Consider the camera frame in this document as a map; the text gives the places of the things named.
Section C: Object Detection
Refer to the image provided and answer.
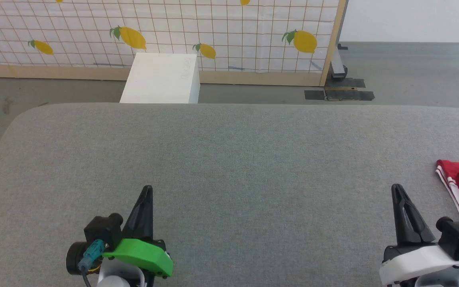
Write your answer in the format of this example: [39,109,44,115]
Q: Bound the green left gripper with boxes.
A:
[102,185,174,278]

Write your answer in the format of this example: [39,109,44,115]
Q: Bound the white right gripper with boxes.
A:
[379,183,459,286]

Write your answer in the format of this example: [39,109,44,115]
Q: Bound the black floor tape strip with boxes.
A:
[325,78,367,89]
[325,90,375,101]

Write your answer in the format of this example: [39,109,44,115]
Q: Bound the white box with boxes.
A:
[119,53,201,104]

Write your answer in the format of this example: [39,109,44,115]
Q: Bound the grey metal panel stand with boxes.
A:
[330,44,349,79]

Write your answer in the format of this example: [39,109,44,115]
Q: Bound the lemon print grid panel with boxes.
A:
[0,0,349,87]

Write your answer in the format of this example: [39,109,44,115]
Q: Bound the left teal plug cable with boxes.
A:
[77,240,107,287]

